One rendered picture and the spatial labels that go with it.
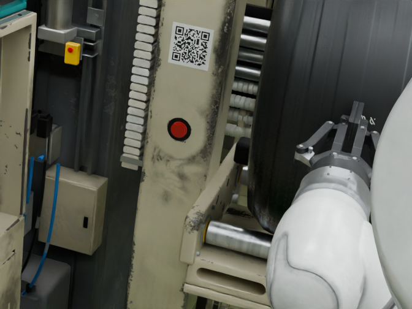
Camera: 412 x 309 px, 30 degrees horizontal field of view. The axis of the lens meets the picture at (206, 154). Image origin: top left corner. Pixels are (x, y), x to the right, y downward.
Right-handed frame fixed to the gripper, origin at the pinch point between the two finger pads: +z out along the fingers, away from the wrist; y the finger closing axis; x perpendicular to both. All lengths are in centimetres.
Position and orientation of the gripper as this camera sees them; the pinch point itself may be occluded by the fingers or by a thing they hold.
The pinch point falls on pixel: (354, 121)
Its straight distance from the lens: 111.8
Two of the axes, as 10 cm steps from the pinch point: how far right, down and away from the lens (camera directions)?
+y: -9.6, -2.3, 1.9
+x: -1.0, 8.5, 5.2
